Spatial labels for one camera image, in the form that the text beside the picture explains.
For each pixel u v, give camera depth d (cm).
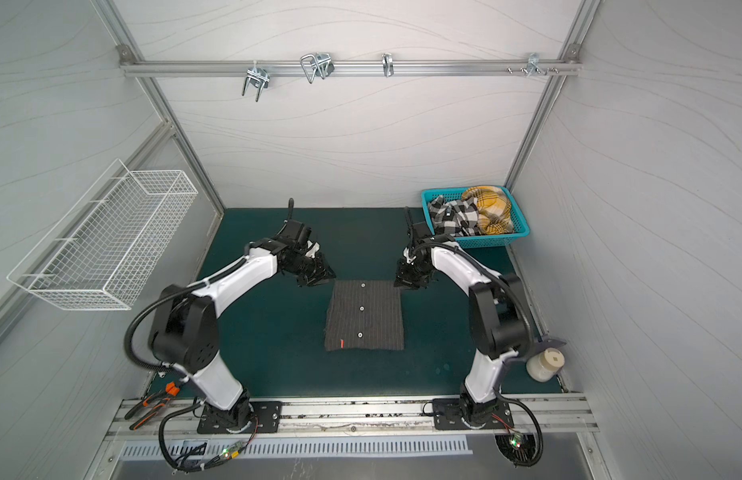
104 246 69
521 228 104
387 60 72
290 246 71
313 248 78
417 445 70
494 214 104
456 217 105
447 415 73
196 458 68
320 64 76
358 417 75
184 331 46
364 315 88
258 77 80
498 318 48
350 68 79
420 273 77
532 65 77
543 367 75
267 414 74
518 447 72
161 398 76
